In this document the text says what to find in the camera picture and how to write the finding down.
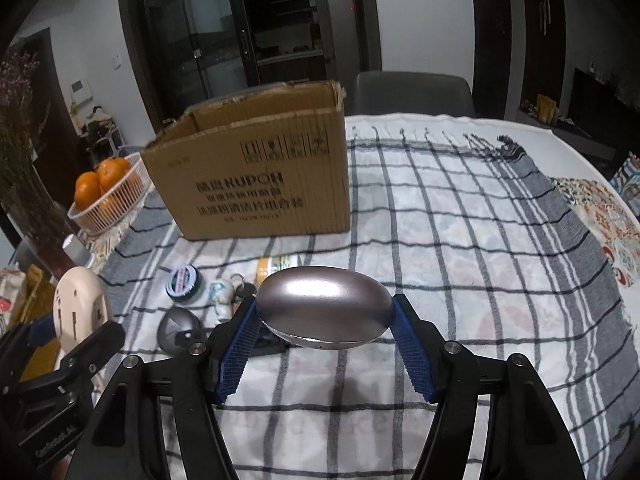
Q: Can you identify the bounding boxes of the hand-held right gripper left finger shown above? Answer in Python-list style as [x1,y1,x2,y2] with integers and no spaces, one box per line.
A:
[90,296,261,480]

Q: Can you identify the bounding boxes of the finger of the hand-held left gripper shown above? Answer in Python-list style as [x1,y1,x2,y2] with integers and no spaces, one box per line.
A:
[0,312,58,361]
[55,321,127,386]

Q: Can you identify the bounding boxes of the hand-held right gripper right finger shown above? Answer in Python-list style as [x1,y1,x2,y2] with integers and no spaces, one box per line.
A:
[390,294,586,480]

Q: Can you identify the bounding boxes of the beige round plastic object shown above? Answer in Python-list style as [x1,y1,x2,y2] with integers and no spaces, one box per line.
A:
[52,265,108,356]

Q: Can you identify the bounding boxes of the silver oval case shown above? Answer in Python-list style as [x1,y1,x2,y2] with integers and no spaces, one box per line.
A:
[255,266,393,348]

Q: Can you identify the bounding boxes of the cardboard box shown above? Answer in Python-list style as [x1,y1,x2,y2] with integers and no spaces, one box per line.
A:
[141,80,352,242]

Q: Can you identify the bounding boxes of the small white cylinder cup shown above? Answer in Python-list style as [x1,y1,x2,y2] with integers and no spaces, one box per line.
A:
[62,234,96,268]

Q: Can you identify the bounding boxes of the yellow packet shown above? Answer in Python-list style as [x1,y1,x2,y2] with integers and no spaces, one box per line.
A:
[255,255,301,286]

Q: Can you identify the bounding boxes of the round tin with blue label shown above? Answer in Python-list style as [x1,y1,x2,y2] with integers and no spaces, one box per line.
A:
[165,264,201,305]

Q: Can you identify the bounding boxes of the grey checked cloth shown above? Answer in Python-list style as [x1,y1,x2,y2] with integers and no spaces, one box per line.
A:
[97,125,640,480]

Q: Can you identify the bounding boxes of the white fruit basket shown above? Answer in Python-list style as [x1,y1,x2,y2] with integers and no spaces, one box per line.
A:
[67,152,153,237]

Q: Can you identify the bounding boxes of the orange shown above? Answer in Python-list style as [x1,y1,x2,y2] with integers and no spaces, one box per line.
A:
[97,157,132,191]
[100,189,137,217]
[75,171,103,211]

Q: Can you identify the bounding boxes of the dried flowers in vase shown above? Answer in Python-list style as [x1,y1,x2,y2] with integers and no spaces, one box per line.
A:
[0,47,51,211]

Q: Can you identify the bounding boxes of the grey chair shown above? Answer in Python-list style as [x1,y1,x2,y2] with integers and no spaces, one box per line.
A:
[352,71,476,117]

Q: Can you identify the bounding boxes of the yellow packets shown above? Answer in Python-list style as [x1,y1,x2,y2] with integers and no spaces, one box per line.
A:
[536,94,559,124]

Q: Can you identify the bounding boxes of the dark tv cabinet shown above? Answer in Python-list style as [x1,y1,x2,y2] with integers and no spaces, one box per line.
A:
[570,67,640,156]

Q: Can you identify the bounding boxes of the white figurine keychain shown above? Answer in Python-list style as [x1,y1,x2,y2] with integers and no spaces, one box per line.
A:
[207,277,241,321]

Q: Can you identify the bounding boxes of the black key with ring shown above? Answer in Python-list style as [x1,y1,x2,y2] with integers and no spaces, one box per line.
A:
[231,272,258,302]

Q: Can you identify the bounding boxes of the white wall intercom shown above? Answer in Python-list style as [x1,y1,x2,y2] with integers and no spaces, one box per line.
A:
[70,79,93,106]

